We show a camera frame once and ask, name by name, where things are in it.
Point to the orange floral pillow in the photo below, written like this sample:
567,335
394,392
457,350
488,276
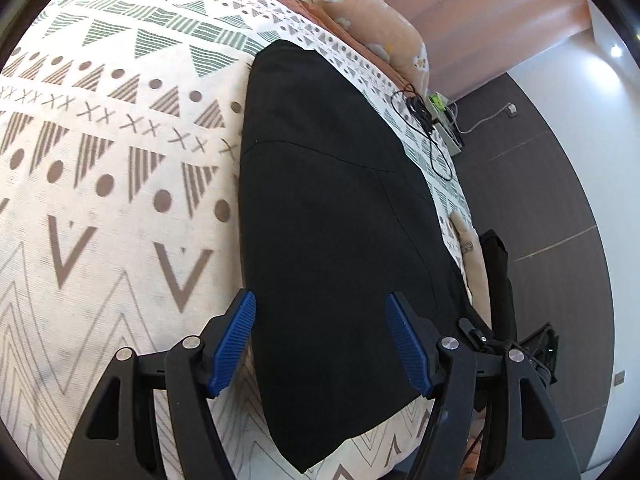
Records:
380,15

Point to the wall outlet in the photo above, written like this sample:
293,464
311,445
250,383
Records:
620,377

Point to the beige nightstand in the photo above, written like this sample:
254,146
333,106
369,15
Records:
450,132

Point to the black garment with yellow logo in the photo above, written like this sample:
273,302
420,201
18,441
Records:
325,210

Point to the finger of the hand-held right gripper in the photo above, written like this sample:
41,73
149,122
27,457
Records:
472,331

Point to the green object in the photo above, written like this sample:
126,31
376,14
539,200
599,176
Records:
436,100

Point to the patterned bed sheet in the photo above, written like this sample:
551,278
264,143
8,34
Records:
100,185

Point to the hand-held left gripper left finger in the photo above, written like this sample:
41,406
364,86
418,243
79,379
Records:
235,340

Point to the pink curtain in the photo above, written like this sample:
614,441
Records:
475,10

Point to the person's right hand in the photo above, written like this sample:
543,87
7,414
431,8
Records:
462,232

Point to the ceiling spot light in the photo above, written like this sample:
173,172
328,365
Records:
616,51

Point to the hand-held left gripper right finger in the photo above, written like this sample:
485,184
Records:
407,345

